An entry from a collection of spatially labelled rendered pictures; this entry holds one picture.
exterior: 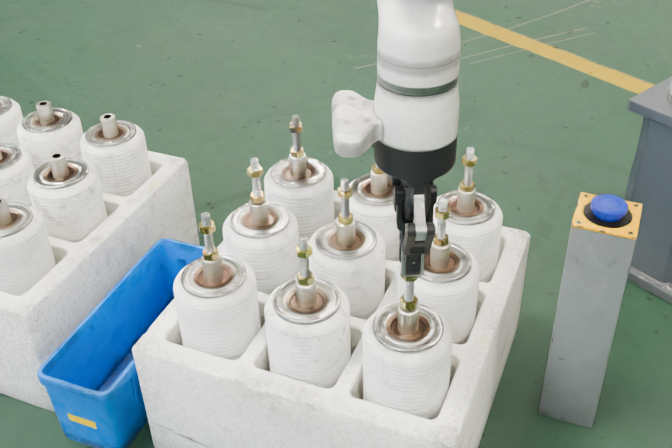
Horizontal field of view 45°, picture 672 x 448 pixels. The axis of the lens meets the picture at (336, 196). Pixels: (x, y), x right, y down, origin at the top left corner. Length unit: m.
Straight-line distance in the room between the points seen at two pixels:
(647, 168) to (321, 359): 0.61
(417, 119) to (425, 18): 0.08
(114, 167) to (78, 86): 0.80
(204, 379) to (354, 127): 0.39
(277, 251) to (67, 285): 0.29
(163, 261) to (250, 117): 0.61
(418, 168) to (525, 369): 0.55
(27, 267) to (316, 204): 0.38
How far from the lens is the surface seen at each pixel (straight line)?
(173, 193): 1.31
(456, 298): 0.95
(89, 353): 1.17
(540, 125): 1.78
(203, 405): 1.00
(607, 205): 0.96
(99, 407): 1.07
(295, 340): 0.89
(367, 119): 0.71
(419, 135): 0.70
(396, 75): 0.68
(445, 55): 0.68
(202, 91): 1.92
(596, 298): 1.00
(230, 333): 0.96
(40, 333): 1.12
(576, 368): 1.08
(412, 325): 0.87
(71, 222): 1.19
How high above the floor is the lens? 0.86
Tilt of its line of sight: 34 degrees down
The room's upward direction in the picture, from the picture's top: 2 degrees counter-clockwise
